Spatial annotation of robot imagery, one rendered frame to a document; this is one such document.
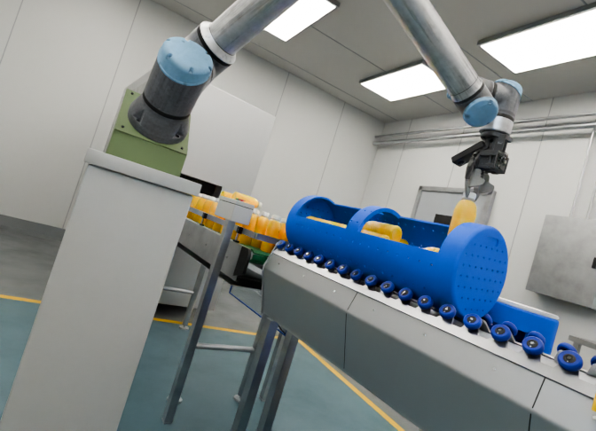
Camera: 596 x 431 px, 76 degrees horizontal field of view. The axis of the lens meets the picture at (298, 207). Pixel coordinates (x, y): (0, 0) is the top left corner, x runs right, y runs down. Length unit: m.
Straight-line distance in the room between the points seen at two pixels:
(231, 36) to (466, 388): 1.17
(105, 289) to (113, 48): 4.93
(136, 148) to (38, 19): 4.83
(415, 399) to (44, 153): 5.23
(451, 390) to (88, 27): 5.65
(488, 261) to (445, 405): 0.42
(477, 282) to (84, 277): 1.11
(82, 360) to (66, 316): 0.14
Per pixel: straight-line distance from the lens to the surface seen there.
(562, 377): 1.05
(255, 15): 1.26
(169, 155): 1.29
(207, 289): 1.92
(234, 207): 1.79
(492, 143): 1.35
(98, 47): 5.94
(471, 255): 1.19
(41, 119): 5.80
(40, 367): 1.32
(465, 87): 1.17
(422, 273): 1.20
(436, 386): 1.18
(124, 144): 1.27
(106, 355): 1.31
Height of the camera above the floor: 1.06
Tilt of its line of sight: 3 degrees up
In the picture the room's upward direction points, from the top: 17 degrees clockwise
